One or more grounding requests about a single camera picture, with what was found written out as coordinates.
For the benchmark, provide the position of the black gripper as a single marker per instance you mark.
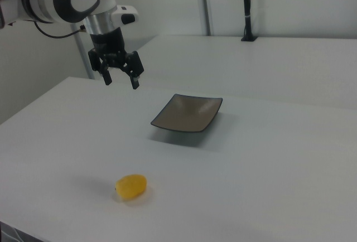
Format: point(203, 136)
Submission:
point(107, 41)

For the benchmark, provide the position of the yellow potato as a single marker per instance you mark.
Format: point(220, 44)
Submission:
point(131, 186)

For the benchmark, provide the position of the square brown ceramic plate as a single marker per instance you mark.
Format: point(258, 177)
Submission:
point(187, 113)

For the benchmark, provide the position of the aluminium frame post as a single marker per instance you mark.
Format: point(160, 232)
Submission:
point(207, 5)

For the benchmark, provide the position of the black camera stand pole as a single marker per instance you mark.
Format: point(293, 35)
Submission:
point(247, 7)

